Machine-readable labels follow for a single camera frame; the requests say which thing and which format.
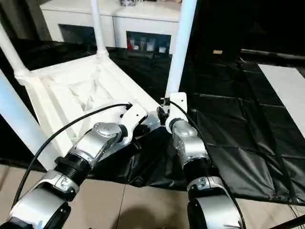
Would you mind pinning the white jar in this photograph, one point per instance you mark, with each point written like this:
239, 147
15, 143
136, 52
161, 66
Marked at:
162, 49
150, 46

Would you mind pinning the white plastic table leg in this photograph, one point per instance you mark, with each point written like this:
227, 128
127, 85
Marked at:
181, 47
9, 52
98, 28
14, 107

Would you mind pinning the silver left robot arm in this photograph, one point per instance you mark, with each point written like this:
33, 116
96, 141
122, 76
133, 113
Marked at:
100, 143

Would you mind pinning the small yellow box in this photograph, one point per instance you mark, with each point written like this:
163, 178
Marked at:
217, 51

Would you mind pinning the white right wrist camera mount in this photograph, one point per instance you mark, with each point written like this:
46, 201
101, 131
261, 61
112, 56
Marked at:
178, 100

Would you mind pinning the white plastic table top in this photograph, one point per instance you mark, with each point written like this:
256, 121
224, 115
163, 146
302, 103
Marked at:
71, 78

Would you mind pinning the grey curtain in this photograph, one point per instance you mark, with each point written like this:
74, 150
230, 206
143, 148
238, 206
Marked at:
23, 19

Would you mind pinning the white cabinet with glass doors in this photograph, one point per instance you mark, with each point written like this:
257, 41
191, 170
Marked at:
78, 14

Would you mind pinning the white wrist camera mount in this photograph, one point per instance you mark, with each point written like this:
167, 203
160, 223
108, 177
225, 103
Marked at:
178, 100
135, 114

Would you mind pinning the dark long rod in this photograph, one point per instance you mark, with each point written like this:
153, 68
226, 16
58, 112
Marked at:
274, 54

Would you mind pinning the black metal stand foot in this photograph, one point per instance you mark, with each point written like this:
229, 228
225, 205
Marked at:
290, 224

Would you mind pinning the black mat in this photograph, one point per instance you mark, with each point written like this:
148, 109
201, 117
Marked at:
238, 131

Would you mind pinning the white sheet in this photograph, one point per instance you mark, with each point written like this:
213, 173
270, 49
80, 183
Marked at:
286, 90

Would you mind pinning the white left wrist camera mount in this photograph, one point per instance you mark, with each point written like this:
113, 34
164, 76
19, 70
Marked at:
135, 114

